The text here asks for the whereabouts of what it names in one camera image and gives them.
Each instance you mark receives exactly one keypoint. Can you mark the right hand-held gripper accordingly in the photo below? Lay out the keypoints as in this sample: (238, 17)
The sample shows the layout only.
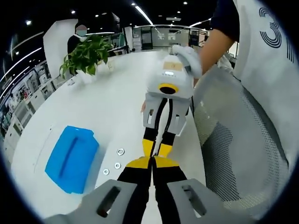
(170, 77)

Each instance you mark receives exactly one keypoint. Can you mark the white mesh chair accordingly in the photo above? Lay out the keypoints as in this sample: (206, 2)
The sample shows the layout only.
(233, 151)

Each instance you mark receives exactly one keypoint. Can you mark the white table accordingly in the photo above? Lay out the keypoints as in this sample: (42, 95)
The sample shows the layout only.
(105, 100)

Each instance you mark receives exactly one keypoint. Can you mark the person's body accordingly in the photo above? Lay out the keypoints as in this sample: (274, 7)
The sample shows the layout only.
(257, 81)

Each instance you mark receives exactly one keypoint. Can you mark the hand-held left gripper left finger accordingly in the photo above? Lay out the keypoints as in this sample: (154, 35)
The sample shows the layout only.
(130, 177)

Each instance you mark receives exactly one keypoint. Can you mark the silver metal washer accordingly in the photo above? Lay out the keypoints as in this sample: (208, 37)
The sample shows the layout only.
(106, 172)
(120, 151)
(117, 165)

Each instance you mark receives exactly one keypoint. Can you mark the person's right forearm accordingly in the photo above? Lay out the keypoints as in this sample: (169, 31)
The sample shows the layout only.
(216, 46)

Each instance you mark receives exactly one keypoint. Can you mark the white shelf row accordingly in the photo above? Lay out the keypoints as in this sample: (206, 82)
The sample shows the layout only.
(25, 100)

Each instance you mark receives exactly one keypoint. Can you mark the blue plastic container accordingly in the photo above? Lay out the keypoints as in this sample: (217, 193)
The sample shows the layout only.
(72, 158)

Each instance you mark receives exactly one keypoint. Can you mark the green potted plant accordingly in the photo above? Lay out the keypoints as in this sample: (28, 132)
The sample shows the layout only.
(86, 53)

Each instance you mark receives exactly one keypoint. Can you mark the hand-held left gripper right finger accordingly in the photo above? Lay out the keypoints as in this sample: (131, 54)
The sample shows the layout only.
(170, 175)

